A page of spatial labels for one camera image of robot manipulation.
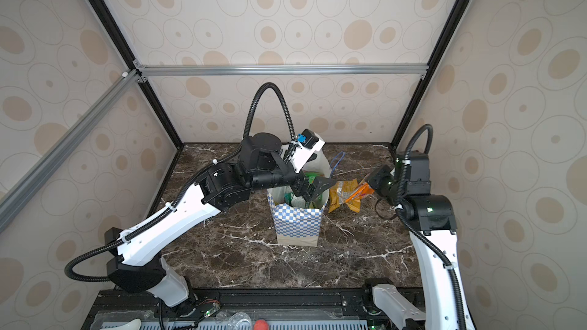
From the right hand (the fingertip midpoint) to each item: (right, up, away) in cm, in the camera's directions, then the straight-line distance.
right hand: (370, 173), depth 67 cm
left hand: (-13, +1, -13) cm, 19 cm away
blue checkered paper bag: (-22, -15, +3) cm, 26 cm away
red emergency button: (-32, -45, +1) cm, 56 cm away
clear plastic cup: (-39, -46, +3) cm, 60 cm away
